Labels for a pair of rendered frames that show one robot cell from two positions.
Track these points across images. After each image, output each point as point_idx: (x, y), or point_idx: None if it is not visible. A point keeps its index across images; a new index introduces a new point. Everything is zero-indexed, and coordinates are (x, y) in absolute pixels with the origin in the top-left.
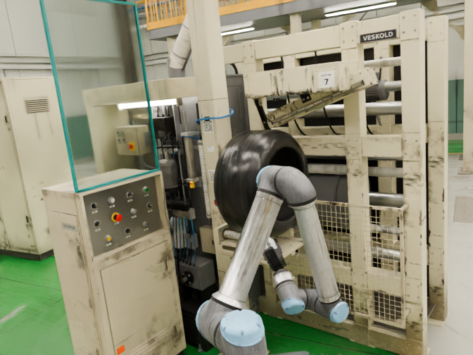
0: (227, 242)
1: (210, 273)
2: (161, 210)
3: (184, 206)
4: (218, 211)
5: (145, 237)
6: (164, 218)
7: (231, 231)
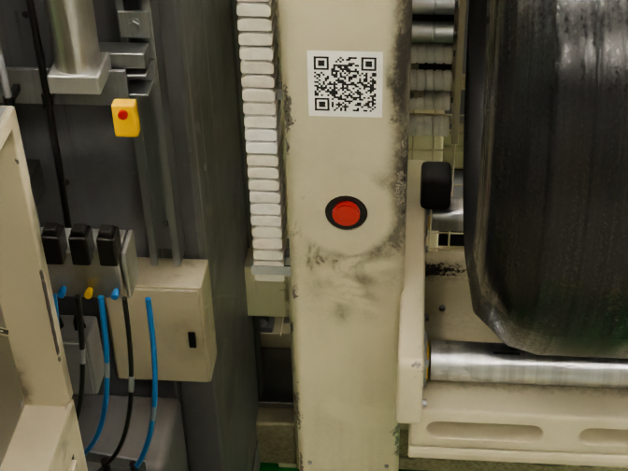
0: (460, 406)
1: (180, 463)
2: (19, 318)
3: (89, 241)
4: (350, 252)
5: None
6: (41, 356)
7: (474, 349)
